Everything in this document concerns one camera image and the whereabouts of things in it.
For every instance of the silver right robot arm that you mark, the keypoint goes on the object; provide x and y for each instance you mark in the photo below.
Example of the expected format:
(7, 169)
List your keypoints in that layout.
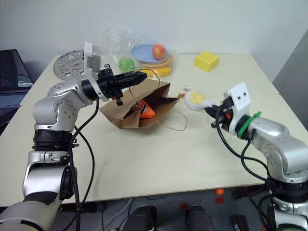
(276, 139)

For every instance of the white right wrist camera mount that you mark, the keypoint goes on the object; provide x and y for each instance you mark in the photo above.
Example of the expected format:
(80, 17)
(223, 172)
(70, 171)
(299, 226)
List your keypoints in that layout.
(240, 98)

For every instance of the small orange ball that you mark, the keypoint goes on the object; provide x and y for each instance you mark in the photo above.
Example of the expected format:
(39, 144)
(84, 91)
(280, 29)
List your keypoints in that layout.
(220, 191)

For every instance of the fried egg plush toy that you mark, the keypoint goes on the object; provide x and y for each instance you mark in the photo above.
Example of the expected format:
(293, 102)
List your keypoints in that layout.
(196, 99)

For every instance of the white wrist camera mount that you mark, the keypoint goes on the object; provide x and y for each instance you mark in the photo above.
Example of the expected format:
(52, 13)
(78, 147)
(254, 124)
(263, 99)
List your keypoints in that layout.
(240, 98)
(92, 57)

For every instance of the orange plush toy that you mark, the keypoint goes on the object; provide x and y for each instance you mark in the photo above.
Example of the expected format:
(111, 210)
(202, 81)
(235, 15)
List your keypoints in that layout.
(145, 111)

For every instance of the dark rounded shape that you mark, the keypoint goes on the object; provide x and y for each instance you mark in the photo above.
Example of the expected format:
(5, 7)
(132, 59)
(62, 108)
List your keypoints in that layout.
(198, 219)
(142, 219)

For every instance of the yellow fruit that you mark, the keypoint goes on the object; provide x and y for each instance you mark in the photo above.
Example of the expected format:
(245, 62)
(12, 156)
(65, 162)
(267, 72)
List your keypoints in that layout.
(163, 71)

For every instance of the green apple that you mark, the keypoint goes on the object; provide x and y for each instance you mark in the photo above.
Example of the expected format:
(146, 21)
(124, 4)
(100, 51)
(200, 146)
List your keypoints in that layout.
(126, 64)

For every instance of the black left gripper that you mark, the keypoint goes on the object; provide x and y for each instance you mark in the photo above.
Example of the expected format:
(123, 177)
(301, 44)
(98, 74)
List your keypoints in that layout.
(108, 83)

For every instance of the perforated round metal plate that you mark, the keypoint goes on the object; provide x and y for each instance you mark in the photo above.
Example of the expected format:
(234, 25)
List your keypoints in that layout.
(67, 65)

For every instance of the yellow cheese block toy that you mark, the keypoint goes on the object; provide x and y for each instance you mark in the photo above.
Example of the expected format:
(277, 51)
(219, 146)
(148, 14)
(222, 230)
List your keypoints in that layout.
(207, 61)

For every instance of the clear plastic bag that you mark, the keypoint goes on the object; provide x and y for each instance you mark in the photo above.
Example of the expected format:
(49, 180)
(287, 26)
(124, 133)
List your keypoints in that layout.
(113, 45)

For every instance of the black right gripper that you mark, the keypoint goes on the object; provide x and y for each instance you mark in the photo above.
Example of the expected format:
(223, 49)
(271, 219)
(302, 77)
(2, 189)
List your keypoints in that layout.
(225, 120)

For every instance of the black laptop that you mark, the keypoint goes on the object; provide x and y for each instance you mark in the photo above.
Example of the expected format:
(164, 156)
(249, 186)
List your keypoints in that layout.
(12, 77)

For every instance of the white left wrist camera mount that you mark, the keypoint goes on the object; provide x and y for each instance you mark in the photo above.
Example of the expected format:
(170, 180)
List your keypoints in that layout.
(92, 57)

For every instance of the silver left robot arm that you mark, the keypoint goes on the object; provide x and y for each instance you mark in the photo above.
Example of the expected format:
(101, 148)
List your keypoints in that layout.
(50, 108)

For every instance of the grey partition panel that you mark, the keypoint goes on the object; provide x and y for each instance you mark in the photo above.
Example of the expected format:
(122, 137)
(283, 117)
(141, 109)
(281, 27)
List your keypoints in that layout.
(293, 69)

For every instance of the blue plate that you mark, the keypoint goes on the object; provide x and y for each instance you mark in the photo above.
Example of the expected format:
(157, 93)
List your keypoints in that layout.
(142, 54)

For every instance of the red apple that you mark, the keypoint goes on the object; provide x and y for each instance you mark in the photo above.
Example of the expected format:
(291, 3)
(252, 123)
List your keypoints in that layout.
(158, 51)

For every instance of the orange plate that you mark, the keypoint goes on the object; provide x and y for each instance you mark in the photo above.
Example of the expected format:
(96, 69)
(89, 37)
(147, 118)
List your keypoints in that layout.
(166, 63)

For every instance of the brown paper bag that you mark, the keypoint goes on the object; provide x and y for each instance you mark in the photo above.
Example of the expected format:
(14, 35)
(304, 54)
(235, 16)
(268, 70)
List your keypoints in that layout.
(158, 96)

